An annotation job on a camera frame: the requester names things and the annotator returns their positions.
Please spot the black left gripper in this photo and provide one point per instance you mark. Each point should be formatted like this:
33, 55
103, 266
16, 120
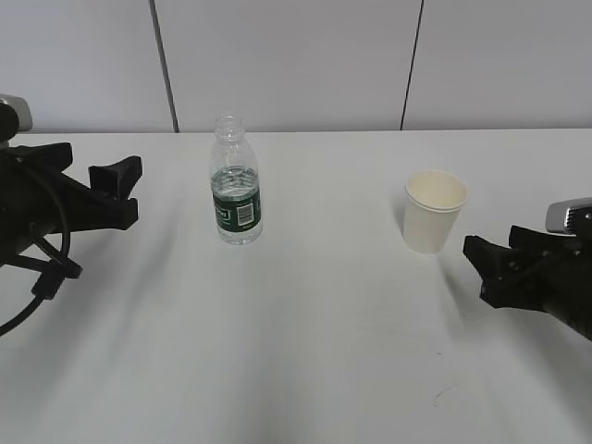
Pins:
40, 205

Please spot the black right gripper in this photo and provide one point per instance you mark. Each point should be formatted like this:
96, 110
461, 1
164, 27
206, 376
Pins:
556, 281

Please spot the white paper cup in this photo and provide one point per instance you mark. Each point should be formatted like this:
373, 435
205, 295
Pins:
434, 199

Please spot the clear green-label water bottle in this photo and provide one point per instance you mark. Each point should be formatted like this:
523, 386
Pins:
235, 183

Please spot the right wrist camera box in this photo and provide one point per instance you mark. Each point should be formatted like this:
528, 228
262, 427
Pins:
561, 216

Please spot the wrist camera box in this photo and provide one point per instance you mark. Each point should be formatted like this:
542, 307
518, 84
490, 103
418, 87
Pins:
15, 117
561, 216

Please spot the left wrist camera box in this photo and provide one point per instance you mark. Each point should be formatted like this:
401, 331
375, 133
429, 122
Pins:
15, 117

